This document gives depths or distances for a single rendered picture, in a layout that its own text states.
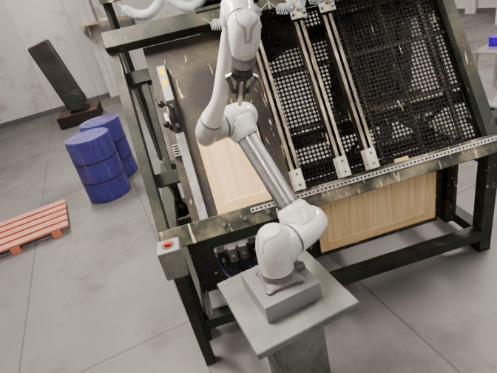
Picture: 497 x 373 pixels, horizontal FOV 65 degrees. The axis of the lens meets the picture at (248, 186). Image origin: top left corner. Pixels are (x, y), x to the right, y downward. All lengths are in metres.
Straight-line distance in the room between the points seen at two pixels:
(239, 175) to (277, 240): 0.78
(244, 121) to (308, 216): 0.53
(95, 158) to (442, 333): 3.89
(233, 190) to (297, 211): 0.65
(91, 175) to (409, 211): 3.55
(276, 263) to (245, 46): 0.89
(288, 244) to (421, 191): 1.53
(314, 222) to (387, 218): 1.25
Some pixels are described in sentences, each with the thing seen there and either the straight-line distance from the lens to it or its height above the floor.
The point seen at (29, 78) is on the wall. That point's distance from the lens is 11.37.
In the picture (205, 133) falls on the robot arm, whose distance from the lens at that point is 1.73.
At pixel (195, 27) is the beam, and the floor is 1.87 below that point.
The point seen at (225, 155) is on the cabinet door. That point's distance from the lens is 2.35.
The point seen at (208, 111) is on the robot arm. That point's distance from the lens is 1.66.
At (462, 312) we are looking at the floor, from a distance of 2.87.
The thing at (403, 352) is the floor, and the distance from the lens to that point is 2.63.
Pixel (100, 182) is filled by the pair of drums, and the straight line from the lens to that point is 5.01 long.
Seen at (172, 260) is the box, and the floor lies 0.87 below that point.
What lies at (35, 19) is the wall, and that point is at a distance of 11.26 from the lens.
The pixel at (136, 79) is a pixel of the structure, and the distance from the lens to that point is 2.56.
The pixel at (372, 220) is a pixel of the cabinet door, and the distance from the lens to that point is 2.92.
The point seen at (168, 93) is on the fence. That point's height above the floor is 1.56.
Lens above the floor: 2.07
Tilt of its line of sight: 28 degrees down
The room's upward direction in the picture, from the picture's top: 13 degrees counter-clockwise
